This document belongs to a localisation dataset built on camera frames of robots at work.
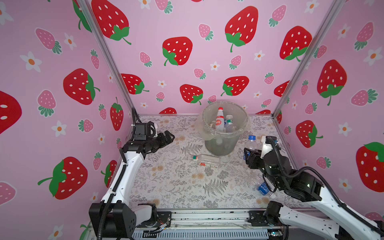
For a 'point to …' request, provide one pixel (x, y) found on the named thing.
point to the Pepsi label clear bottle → (251, 144)
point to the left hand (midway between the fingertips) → (169, 139)
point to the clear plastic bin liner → (240, 118)
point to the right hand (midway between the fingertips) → (246, 152)
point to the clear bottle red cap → (220, 120)
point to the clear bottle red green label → (203, 158)
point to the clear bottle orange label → (213, 125)
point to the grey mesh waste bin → (221, 143)
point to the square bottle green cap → (229, 125)
